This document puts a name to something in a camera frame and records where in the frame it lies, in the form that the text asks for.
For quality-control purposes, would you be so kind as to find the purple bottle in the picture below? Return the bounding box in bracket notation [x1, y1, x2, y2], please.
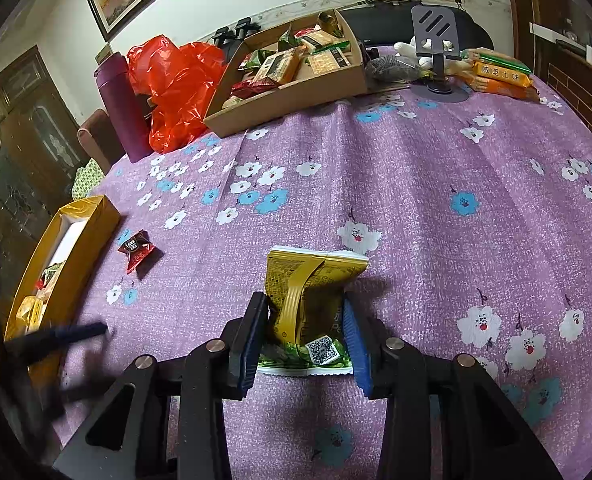
[93, 52, 154, 163]

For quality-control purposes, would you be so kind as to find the orange biscuit packet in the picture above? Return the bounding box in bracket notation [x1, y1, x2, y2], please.
[468, 60, 534, 88]
[458, 75, 540, 102]

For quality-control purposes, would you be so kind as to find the white glove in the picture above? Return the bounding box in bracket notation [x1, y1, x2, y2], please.
[393, 40, 465, 78]

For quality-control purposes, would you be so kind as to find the gold cardboard box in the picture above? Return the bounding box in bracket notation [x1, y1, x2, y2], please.
[3, 195, 122, 361]

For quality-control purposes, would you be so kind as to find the pile of assorted snack packets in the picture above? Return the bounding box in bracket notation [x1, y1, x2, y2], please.
[231, 10, 352, 102]

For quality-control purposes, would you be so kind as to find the green patterned cloth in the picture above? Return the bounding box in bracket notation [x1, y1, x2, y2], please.
[71, 157, 104, 199]

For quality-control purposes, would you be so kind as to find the yellow snack packet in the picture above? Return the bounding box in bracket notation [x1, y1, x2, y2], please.
[15, 296, 48, 335]

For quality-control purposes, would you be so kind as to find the brown sofa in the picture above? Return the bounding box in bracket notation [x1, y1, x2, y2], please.
[77, 108, 115, 173]

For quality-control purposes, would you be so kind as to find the gold green pea packet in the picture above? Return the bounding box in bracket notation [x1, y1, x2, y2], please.
[258, 246, 370, 377]

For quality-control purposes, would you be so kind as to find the wooden low cabinet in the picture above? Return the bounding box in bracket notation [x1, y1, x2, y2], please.
[528, 20, 592, 156]

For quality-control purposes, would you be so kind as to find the wooden glass door cabinet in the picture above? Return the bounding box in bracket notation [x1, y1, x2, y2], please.
[0, 45, 89, 281]

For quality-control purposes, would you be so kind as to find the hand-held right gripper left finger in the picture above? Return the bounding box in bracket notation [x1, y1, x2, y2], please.
[51, 291, 272, 480]

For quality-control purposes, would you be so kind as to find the black clamp tool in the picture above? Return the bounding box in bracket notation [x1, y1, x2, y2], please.
[211, 17, 262, 59]

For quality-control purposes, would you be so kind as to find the grey crumpled bag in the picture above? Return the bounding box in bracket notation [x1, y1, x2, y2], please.
[365, 55, 425, 84]

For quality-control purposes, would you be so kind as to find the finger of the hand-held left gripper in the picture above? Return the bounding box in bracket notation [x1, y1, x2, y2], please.
[5, 322, 109, 361]

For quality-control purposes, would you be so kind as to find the purple floral tablecloth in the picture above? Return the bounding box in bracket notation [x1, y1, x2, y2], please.
[51, 42, 592, 480]

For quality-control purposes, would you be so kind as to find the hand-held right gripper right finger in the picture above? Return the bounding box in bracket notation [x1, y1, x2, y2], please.
[341, 299, 564, 480]

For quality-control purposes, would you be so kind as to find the red candy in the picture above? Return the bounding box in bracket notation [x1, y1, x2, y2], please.
[117, 229, 165, 276]

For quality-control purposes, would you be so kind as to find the grey phone stand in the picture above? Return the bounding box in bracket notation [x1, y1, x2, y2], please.
[410, 4, 472, 103]

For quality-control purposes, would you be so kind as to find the brown cardboard tray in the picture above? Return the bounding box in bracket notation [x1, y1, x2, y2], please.
[203, 8, 369, 138]

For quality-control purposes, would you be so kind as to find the red plastic bag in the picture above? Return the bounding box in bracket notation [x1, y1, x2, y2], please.
[127, 35, 239, 155]

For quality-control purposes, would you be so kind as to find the green striped biscuit packet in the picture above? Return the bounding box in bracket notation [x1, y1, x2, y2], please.
[463, 47, 532, 75]

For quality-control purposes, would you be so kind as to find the black chair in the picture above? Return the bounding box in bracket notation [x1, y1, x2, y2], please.
[338, 2, 494, 57]

